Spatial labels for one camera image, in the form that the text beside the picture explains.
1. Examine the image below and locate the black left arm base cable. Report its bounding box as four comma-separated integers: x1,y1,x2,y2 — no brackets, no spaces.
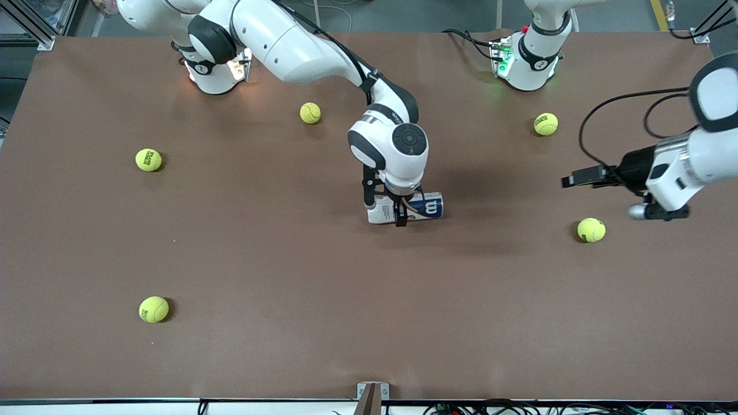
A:
441,28,499,61

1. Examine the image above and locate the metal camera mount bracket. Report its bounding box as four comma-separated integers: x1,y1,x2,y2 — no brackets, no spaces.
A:
353,382,390,415

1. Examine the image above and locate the black cable bundle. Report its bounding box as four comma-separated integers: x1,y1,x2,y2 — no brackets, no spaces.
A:
424,399,738,415

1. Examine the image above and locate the aluminium frame profile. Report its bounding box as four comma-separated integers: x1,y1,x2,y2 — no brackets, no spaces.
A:
0,0,87,51

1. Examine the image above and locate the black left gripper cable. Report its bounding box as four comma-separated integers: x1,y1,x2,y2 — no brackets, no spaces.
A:
579,86,701,169

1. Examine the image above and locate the black diagonal frame strut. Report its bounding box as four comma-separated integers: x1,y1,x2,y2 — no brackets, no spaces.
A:
695,0,738,35

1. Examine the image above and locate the clear tennis ball can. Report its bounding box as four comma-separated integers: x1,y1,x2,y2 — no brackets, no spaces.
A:
367,192,445,225

